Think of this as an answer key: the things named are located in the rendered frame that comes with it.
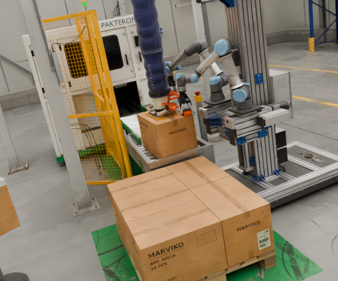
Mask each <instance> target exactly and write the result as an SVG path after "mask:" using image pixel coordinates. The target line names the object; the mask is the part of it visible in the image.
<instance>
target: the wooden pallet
mask: <svg viewBox="0 0 338 281"><path fill-rule="evenodd" d="M116 225H117V223H116ZM117 229H118V234H119V236H120V238H121V240H122V243H123V245H124V247H125V249H126V251H127V254H128V256H129V258H130V260H131V262H132V265H133V267H134V269H135V271H136V273H137V276H138V278H139V280H140V281H143V279H142V277H141V275H140V272H139V270H138V268H137V266H136V264H135V262H134V260H133V258H132V255H131V253H130V251H129V249H128V247H127V245H126V243H125V240H124V238H123V236H122V234H121V231H120V229H119V227H118V225H117ZM255 262H258V263H259V264H260V265H261V266H262V267H263V268H264V269H268V268H271V267H273V266H275V265H277V263H276V251H275V249H274V250H271V251H269V252H267V253H264V254H262V255H259V256H256V257H254V258H251V259H249V260H246V261H244V262H241V263H239V264H236V265H233V266H232V267H228V268H226V269H224V270H221V271H219V272H216V273H214V274H211V275H208V276H206V277H203V278H201V279H198V280H196V281H226V274H228V273H230V272H233V271H235V270H238V269H240V268H243V267H245V266H247V265H250V264H253V263H255Z"/></svg>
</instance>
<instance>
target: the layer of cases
mask: <svg viewBox="0 0 338 281"><path fill-rule="evenodd" d="M107 189H108V193H109V197H110V201H111V204H112V209H113V213H114V217H115V221H116V223H117V225H118V227H119V229H120V231H121V234H122V236H123V238H124V240H125V243H126V245H127V247H128V249H129V251H130V253H131V255H132V258H133V260H134V262H135V264H136V266H137V268H138V270H139V272H140V275H141V277H142V279H143V281H196V280H198V279H201V278H203V277H206V276H208V275H211V274H214V273H216V272H219V271H221V270H224V269H226V268H228V267H232V266H233V265H236V264H239V263H241V262H244V261H246V260H249V259H251V258H254V257H256V256H259V255H262V254H264V253H267V252H269V251H271V250H274V239H273V229H272V218H271V207H270V203H269V202H267V201H266V200H265V199H263V198H262V197H260V196H259V195H257V194H256V193H255V192H253V191H252V190H250V189H249V188H247V187H246V186H245V185H243V184H242V183H240V182H239V181H238V180H236V179H235V178H234V177H232V176H231V175H229V174H228V173H226V172H225V171H223V170H222V169H221V168H219V167H218V166H216V165H215V164H213V163H212V162H211V161H209V160H208V159H207V158H205V157H204V156H199V157H196V158H193V159H189V160H186V161H183V162H180V163H176V164H173V165H170V166H167V167H163V168H160V169H157V170H154V171H150V172H147V173H144V174H141V175H137V176H134V177H130V178H127V179H124V180H121V181H117V182H114V183H110V184H108V185H107Z"/></svg>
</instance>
